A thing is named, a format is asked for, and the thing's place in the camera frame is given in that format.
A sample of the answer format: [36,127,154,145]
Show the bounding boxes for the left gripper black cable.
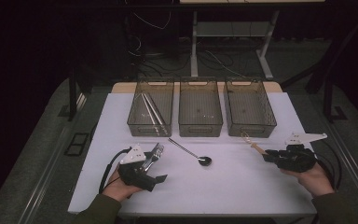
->
[98,147,133,194]

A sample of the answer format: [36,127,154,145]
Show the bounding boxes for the wooden handled wire loop utensil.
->
[240,130,268,156]

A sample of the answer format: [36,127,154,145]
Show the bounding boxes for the metal floor rail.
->
[321,119,358,216]
[18,91,90,224]

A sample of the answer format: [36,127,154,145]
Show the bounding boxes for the white table mat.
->
[67,91,339,217]

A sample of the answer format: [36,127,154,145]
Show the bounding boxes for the silver metal chopstick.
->
[145,94,170,136]
[140,92,164,135]

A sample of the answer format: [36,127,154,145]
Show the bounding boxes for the steel fork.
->
[143,142,166,174]

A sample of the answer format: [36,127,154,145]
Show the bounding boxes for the person's left hand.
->
[102,167,143,203]

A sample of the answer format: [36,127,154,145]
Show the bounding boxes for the white hanging cable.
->
[132,0,172,31]

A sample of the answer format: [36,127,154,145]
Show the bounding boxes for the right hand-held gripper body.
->
[274,132,328,174]

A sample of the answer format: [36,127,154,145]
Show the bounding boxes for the long handled steel spoon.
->
[167,137,213,167]

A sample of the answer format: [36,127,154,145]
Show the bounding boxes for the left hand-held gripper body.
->
[117,143,157,192]

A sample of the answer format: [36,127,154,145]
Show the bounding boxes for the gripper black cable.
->
[98,147,133,194]
[315,155,337,190]

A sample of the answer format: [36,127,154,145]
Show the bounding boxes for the black rectangular floor frame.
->
[63,133,90,157]

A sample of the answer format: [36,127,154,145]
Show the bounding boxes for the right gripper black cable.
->
[315,155,337,190]

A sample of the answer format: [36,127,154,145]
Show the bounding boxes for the person's right hand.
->
[281,162,335,198]

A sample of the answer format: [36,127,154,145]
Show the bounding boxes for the black metal stand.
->
[281,12,358,124]
[67,62,90,122]

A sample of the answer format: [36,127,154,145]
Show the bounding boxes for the transparent brown plastic bin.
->
[126,77,175,138]
[223,77,278,138]
[178,77,224,138]

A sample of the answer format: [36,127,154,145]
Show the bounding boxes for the white metal desk frame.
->
[180,0,325,80]

